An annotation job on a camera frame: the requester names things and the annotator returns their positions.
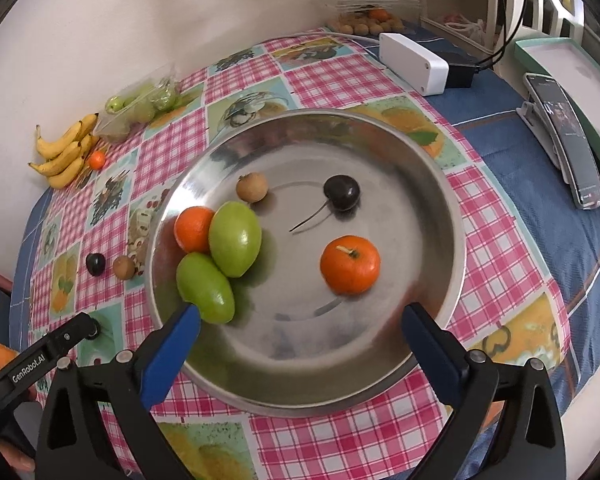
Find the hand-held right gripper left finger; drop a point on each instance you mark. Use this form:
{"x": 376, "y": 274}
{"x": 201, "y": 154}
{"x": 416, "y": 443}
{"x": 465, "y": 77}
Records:
{"x": 172, "y": 350}

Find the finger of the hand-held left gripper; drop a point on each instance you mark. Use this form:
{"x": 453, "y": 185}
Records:
{"x": 77, "y": 332}

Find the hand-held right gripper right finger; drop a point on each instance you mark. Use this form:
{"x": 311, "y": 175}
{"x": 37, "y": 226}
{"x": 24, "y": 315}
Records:
{"x": 430, "y": 350}

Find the green jujube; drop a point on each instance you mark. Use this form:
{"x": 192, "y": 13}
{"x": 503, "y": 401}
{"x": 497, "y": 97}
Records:
{"x": 205, "y": 287}
{"x": 235, "y": 238}

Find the orange tangerine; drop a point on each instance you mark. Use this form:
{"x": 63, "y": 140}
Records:
{"x": 192, "y": 230}
{"x": 350, "y": 265}

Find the metal bowl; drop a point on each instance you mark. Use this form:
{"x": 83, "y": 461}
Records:
{"x": 290, "y": 330}

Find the brown longan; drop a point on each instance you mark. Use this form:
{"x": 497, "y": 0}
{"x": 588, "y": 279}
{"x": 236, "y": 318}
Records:
{"x": 251, "y": 187}
{"x": 124, "y": 267}

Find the dark red cherry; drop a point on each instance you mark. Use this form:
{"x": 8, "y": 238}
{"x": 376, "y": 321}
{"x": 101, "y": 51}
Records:
{"x": 95, "y": 263}
{"x": 341, "y": 191}

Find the person's left hand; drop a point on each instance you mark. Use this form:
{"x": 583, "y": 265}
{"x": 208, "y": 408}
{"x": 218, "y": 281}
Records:
{"x": 15, "y": 457}

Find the small tangerine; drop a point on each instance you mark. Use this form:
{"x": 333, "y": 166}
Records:
{"x": 97, "y": 160}

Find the yellow banana bunch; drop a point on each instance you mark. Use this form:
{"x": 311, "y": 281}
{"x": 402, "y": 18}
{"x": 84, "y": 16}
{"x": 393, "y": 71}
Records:
{"x": 62, "y": 157}

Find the blue cloth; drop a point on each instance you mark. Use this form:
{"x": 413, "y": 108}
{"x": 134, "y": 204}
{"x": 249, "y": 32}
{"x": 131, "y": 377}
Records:
{"x": 530, "y": 160}

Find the clear box of green jujubes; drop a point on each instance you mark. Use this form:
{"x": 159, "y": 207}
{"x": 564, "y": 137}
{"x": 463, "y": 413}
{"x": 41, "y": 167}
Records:
{"x": 135, "y": 105}

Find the phone stand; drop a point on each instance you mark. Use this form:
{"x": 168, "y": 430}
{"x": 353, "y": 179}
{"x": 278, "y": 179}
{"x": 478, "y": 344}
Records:
{"x": 535, "y": 120}

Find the black smartphone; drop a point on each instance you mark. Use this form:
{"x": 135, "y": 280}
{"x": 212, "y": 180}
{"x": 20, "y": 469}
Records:
{"x": 565, "y": 130}

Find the black power adapter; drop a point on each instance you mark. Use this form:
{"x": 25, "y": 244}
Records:
{"x": 460, "y": 70}

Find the pink checked printed tablecloth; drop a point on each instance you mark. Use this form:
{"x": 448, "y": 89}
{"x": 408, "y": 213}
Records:
{"x": 330, "y": 85}

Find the white power box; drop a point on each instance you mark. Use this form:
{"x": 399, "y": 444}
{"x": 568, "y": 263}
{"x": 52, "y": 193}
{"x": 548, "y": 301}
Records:
{"x": 410, "y": 60}

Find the white plastic bag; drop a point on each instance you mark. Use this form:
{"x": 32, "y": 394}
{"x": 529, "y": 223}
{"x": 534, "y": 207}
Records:
{"x": 465, "y": 27}

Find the teal box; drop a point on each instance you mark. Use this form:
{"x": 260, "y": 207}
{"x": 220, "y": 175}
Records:
{"x": 555, "y": 50}

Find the clear box of longans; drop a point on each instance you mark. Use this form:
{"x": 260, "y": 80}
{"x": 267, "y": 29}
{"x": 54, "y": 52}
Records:
{"x": 350, "y": 22}

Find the tangerine in clear box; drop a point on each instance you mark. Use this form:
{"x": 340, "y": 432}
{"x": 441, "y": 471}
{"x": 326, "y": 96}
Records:
{"x": 378, "y": 14}

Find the white shelf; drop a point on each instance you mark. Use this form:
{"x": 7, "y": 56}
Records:
{"x": 492, "y": 0}

